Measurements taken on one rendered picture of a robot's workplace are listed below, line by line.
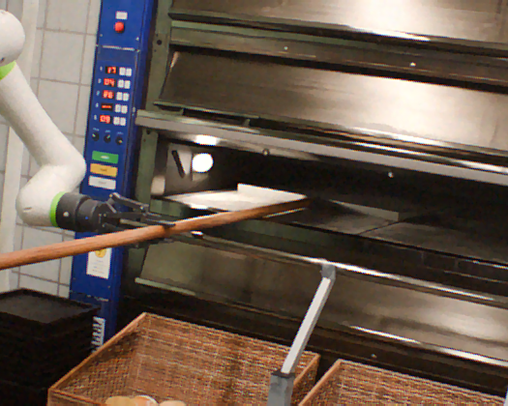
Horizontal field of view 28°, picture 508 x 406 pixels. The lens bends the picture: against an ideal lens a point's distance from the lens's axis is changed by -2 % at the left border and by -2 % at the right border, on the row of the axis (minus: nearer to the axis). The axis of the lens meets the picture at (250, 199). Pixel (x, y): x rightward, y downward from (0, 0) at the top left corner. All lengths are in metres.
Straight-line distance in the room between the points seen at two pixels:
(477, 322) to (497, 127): 0.50
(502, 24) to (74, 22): 1.27
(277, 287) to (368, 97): 0.58
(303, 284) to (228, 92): 0.57
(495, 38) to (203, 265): 1.03
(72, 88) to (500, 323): 1.43
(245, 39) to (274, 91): 0.17
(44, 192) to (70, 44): 0.76
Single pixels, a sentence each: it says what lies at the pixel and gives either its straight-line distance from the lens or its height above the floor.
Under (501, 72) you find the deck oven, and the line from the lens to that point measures 2.67.
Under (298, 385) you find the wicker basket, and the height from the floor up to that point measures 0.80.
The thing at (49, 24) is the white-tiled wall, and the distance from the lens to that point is 3.23.
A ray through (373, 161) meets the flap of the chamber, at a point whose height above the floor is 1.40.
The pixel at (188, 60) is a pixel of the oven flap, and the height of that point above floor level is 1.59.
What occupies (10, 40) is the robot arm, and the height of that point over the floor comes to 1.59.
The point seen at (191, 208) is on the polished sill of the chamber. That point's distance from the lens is 2.97.
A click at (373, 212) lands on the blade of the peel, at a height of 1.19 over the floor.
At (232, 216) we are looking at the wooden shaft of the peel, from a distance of 2.71.
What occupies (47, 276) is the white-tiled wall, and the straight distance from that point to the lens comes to 3.26.
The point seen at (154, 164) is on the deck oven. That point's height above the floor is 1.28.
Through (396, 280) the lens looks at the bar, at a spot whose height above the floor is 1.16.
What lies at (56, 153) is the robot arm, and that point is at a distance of 2.58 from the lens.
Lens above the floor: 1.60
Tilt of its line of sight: 7 degrees down
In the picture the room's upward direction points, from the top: 7 degrees clockwise
